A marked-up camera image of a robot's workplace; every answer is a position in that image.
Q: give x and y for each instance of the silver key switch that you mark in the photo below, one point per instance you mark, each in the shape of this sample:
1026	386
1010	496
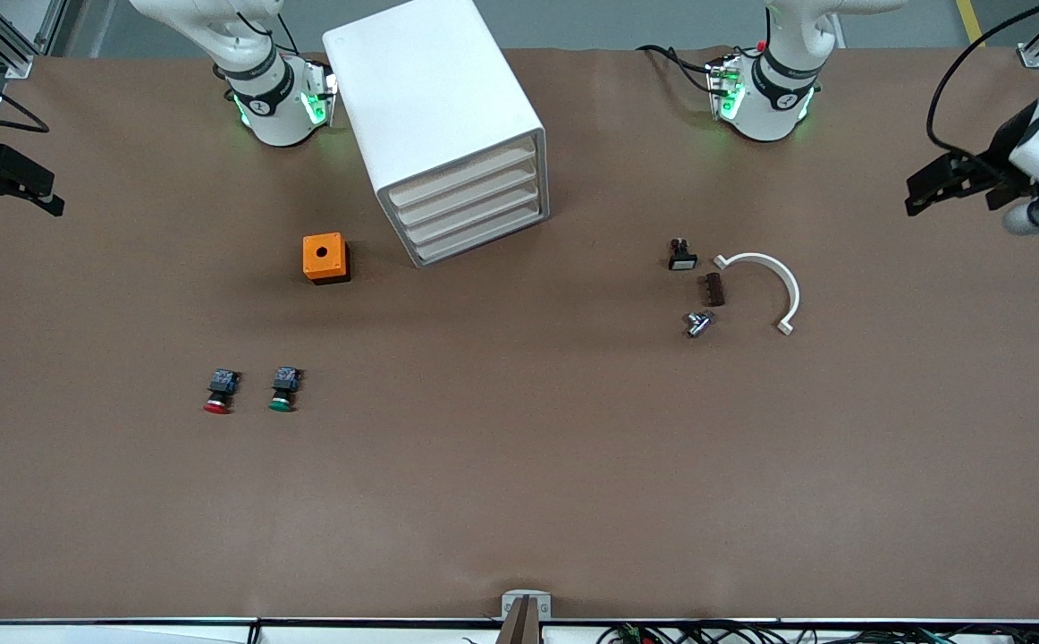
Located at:
698	323

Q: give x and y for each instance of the white drawer cabinet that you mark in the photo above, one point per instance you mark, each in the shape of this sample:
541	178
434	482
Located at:
421	80

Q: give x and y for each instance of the green push button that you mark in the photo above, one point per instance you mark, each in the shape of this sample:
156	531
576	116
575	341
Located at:
284	392

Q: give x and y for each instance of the brown table cover sheet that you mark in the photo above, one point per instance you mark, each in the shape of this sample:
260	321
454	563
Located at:
519	447

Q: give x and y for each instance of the brown terminal block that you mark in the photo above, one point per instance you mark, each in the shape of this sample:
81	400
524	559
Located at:
714	290

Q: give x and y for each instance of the black switch with white face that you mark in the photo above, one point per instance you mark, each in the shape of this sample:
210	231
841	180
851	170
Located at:
681	257

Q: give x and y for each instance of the red push button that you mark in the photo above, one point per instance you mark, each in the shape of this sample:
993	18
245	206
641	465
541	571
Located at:
220	394

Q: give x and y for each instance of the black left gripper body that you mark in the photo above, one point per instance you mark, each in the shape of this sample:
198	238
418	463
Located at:
1005	143

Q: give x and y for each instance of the orange button enclosure box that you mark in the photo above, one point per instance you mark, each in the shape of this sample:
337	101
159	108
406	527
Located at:
323	255

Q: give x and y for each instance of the white curved plastic bracket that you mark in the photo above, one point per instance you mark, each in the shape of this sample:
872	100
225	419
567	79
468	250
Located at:
788	284

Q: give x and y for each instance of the cream plastic drawer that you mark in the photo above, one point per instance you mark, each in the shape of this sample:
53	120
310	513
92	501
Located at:
468	191
473	211
479	231
463	173

